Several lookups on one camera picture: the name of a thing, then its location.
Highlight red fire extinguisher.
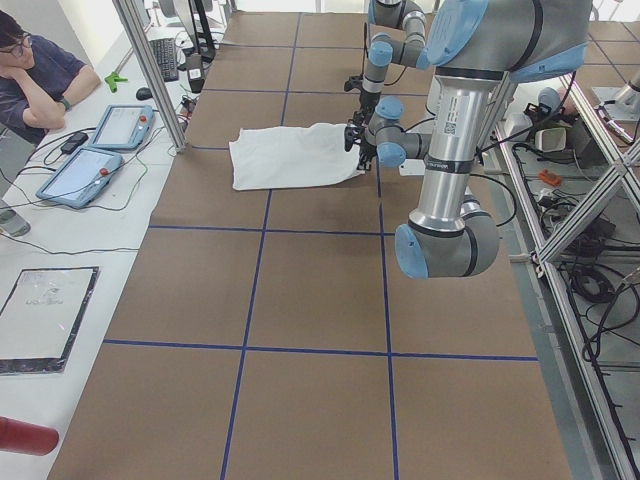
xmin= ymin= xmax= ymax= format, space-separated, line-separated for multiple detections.
xmin=1 ymin=417 xmax=59 ymax=456

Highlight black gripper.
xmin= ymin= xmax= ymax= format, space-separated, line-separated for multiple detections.
xmin=352 ymin=90 xmax=381 ymax=129
xmin=357 ymin=139 xmax=376 ymax=172

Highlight black power adapter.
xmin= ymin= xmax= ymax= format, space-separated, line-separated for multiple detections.
xmin=60 ymin=131 xmax=89 ymax=155

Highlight blue teach pendant far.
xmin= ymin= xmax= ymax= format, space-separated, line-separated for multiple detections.
xmin=89 ymin=104 xmax=154 ymax=151

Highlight aluminium side frame rack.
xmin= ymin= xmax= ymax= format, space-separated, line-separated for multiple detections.
xmin=486 ymin=65 xmax=639 ymax=479

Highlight seated person dark shirt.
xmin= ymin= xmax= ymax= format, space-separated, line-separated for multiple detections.
xmin=1 ymin=12 xmax=101 ymax=145

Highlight blue teach pendant near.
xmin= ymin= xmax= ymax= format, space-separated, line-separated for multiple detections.
xmin=36 ymin=147 xmax=123 ymax=209

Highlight black keyboard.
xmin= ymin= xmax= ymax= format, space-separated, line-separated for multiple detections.
xmin=149 ymin=38 xmax=179 ymax=82

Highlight green plastic tool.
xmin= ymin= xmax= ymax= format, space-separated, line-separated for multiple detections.
xmin=104 ymin=71 xmax=128 ymax=93

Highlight silver foil tray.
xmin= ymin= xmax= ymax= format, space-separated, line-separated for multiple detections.
xmin=1 ymin=266 xmax=99 ymax=376

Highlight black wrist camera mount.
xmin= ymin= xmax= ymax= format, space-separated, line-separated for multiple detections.
xmin=343 ymin=122 xmax=365 ymax=152
xmin=343 ymin=75 xmax=363 ymax=92

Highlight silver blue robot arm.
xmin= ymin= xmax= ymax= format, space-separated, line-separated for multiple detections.
xmin=356 ymin=1 xmax=591 ymax=279
xmin=344 ymin=0 xmax=429 ymax=128

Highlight white printed long-sleeve shirt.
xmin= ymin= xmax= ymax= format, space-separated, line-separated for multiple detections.
xmin=229 ymin=123 xmax=364 ymax=191

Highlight blue teach pendant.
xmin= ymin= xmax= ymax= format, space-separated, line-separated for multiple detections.
xmin=89 ymin=104 xmax=154 ymax=151
xmin=36 ymin=147 xmax=123 ymax=209

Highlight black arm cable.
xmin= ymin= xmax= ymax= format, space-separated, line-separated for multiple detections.
xmin=360 ymin=22 xmax=409 ymax=86
xmin=399 ymin=69 xmax=576 ymax=229

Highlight aluminium frame post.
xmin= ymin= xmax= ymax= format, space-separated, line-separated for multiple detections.
xmin=112 ymin=0 xmax=186 ymax=153

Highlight black computer mouse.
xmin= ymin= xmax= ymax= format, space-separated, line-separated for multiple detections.
xmin=136 ymin=87 xmax=153 ymax=101

